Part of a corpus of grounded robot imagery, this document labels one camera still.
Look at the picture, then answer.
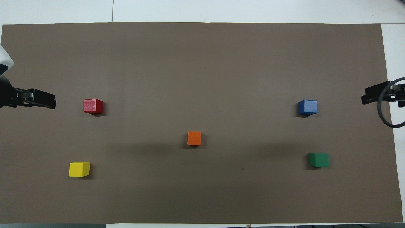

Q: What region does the green wooden block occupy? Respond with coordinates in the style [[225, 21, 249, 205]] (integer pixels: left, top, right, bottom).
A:
[[309, 153, 329, 168]]

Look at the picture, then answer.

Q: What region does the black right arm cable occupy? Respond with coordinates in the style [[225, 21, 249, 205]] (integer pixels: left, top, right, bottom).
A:
[[377, 77, 405, 129]]

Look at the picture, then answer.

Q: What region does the red wooden block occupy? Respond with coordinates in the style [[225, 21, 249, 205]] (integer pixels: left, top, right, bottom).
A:
[[84, 99, 103, 115]]

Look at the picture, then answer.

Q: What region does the orange wooden block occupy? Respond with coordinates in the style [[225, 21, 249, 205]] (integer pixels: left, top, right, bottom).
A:
[[187, 131, 202, 146]]

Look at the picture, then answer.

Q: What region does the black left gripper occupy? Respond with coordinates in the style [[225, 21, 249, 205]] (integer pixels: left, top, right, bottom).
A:
[[0, 76, 57, 110]]

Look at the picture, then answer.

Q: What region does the brown table mat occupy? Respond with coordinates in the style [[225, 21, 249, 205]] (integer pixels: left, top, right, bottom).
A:
[[0, 22, 404, 225]]

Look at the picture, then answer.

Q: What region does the blue wooden block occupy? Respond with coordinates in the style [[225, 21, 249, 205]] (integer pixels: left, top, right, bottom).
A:
[[298, 100, 318, 115]]

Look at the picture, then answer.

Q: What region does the yellow wooden block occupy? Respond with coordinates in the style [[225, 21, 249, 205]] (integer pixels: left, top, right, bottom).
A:
[[69, 162, 90, 177]]

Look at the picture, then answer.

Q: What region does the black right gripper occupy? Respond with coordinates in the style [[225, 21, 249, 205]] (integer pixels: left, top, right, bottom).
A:
[[362, 81, 405, 108]]

